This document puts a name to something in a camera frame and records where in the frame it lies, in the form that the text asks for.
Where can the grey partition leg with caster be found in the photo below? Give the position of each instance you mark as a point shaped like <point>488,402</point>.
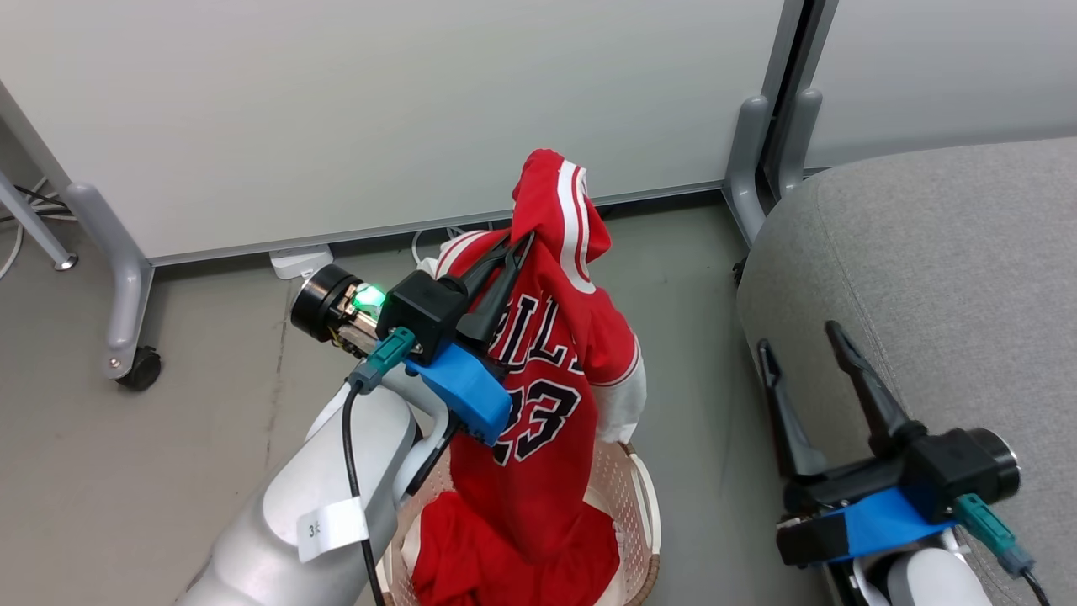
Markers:
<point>126,278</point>

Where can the thin grey metal leg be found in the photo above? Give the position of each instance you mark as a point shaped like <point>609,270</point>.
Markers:
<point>38,231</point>

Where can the white perforated laundry basket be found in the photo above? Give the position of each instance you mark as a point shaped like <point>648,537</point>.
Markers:
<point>635,522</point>

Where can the red basketball shorts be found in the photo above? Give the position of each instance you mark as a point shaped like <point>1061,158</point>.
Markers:
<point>471,564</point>

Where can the red basketball jersey number 23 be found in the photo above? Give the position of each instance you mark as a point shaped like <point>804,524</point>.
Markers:
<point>555,337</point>

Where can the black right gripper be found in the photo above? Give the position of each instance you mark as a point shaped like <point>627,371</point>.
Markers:
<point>951,467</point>

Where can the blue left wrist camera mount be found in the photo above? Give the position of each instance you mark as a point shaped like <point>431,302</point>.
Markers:
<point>467,391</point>

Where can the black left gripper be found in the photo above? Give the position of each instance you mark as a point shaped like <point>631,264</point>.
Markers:
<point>425,311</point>

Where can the wide white partition panel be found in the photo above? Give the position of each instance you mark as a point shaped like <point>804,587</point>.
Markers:
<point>336,109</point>

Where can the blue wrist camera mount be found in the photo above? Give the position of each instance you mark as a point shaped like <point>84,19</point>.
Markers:
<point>467,391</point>
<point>883,522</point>

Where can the grey fabric sofa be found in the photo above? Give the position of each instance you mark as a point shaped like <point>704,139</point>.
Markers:
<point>942,278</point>

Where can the white power strip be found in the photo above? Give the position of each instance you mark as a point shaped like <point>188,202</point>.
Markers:
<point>299,261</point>

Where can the narrow white partition panel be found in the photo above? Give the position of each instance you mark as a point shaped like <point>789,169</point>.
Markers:
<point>942,67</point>

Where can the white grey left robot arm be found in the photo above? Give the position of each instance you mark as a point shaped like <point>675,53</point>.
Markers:
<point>278,522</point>

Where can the grey partition foot bracket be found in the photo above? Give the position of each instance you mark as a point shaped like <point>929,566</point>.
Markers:
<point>795,143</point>
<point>745,168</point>

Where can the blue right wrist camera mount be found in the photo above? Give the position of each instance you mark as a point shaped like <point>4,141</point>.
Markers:
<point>883,522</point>

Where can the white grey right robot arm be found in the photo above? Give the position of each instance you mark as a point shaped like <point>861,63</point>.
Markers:
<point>925,585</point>

